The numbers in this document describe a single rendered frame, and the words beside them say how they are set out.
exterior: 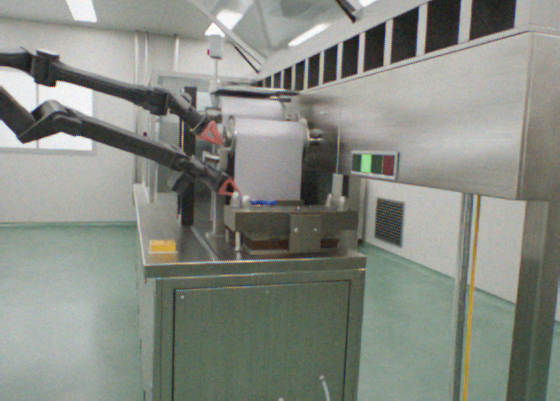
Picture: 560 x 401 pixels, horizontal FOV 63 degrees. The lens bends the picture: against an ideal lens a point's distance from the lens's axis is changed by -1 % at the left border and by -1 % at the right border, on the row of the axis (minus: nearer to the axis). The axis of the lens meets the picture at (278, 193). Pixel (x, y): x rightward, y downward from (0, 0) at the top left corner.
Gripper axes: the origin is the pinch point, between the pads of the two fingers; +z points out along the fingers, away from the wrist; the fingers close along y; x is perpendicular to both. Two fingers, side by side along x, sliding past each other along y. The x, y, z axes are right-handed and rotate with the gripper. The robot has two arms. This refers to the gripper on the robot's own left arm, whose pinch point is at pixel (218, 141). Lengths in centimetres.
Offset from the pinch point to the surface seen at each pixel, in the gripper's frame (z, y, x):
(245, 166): 11.1, 7.0, -1.0
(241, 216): 15.3, 26.7, -15.3
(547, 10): 15, 90, 45
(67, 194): -30, -551, -125
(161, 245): 4.4, 19.8, -36.5
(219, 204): 14.8, -1.1, -15.8
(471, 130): 25, 79, 26
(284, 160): 20.0, 7.2, 9.6
